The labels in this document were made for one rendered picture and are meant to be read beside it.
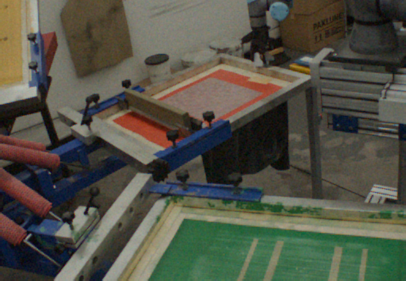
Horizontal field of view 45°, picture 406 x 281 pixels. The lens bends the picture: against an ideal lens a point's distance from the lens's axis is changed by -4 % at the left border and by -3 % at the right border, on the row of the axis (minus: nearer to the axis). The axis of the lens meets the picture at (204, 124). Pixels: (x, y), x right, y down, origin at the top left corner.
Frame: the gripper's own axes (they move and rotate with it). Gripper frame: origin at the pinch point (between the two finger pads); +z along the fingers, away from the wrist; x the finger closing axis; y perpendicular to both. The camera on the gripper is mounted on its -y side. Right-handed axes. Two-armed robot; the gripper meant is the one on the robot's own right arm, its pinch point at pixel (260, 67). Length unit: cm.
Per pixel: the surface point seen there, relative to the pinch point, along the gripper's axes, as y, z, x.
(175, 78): -25.3, -0.5, -29.7
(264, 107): 29.2, 0.5, -28.0
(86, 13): -196, -2, 12
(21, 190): 26, -14, -122
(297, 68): 10.8, 3.4, 12.6
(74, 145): 2, -6, -94
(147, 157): 31, -6, -82
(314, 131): 14.0, 37.4, 17.3
